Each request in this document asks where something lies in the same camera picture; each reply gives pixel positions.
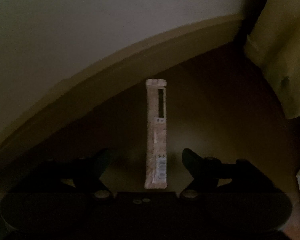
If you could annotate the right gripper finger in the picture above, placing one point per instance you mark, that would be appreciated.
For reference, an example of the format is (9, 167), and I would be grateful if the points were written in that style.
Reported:
(206, 173)

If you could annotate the cream patterned curtain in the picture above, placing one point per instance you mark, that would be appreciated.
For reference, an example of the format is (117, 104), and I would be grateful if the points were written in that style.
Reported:
(274, 46)

